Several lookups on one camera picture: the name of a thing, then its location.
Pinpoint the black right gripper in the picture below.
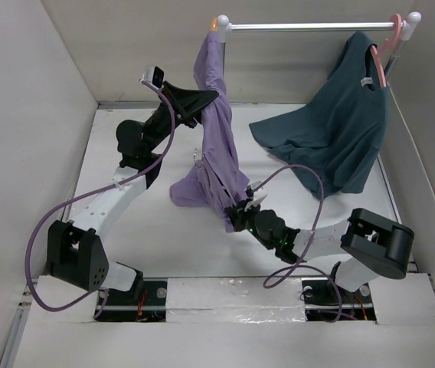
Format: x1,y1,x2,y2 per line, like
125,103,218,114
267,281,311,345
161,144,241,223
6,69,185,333
226,197,274,249

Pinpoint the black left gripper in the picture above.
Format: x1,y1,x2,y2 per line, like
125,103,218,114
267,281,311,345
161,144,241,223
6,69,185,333
144,82,221,153

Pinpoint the purple t shirt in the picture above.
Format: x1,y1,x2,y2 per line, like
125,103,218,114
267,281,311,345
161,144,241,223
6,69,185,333
169,31,249,232

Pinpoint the wooden clothes hanger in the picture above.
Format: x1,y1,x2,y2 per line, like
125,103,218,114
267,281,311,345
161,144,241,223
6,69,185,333
210,18,218,32

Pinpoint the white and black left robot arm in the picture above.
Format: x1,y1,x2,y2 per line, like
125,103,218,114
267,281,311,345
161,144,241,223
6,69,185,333
47,82,218,304

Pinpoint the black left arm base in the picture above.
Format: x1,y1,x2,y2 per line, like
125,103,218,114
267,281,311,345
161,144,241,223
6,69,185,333
94,271,168,323

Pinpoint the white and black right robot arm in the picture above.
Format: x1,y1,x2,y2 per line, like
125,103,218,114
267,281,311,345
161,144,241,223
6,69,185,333
225,199,414,301

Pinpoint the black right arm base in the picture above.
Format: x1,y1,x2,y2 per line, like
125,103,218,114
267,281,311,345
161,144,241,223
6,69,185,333
299,266,376,323

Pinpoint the dark teal t shirt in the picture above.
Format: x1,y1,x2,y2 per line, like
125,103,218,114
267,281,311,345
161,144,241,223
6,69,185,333
250,31,389,199

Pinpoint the pink plastic clothes hanger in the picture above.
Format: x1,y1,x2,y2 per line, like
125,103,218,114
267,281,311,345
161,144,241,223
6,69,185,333
368,13,405,88

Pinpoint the white and silver clothes rack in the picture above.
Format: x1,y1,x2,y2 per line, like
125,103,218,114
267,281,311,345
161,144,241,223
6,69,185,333
215,11,422,97

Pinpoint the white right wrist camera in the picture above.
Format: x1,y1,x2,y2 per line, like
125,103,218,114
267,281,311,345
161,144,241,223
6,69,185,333
244,181,267,211

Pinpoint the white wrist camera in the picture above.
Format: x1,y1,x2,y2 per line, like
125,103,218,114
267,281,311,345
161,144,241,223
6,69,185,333
141,65,165,89
244,181,267,211

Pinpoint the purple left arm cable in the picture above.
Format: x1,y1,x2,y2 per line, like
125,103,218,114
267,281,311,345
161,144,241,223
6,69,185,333
24,82,176,319

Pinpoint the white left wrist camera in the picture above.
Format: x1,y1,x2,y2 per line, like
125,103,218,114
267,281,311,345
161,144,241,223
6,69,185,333
141,65,165,89

